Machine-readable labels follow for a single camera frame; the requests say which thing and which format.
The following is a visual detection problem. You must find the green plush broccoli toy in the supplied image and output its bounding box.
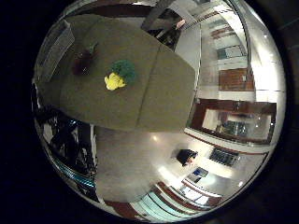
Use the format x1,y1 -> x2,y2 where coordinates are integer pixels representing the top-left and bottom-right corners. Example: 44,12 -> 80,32
110,59 -> 138,85

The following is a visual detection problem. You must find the white square container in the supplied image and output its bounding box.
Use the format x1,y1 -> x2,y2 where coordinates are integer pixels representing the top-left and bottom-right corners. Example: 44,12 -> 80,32
36,20 -> 77,83

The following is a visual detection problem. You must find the yellow plush toy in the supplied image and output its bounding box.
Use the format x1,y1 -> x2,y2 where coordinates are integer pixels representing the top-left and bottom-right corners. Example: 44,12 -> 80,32
104,72 -> 127,91

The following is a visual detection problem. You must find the wood framed glass window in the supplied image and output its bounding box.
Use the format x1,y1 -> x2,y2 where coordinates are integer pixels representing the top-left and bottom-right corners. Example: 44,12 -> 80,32
190,98 -> 278,146

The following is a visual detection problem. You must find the seated person in black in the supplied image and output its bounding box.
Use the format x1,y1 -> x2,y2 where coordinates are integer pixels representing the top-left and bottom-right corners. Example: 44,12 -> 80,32
176,148 -> 199,167

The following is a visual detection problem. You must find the purple eggplant toy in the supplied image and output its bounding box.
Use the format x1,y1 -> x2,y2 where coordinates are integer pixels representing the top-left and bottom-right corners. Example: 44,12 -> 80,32
72,43 -> 99,77

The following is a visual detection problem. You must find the black equipment rack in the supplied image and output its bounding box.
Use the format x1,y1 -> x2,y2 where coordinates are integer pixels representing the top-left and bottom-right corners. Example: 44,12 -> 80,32
34,115 -> 98,189

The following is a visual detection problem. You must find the grey metal beam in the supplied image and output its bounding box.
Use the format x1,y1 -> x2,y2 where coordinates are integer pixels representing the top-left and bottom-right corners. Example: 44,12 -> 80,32
140,0 -> 178,32

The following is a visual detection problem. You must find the dark wall grille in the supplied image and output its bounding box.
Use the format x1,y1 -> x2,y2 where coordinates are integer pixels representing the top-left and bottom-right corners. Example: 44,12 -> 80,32
208,147 -> 240,167

